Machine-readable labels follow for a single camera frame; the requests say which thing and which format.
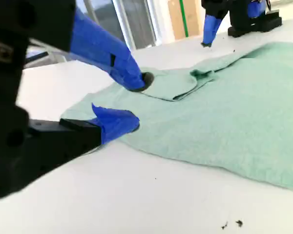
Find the green t-shirt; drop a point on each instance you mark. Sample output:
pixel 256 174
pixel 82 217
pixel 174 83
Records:
pixel 210 122

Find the brown cardboard panel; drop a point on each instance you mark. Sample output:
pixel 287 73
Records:
pixel 193 19

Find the green stick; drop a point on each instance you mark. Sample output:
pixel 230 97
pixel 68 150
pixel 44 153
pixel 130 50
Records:
pixel 184 19

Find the white window frame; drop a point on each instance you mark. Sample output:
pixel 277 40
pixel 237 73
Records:
pixel 127 24

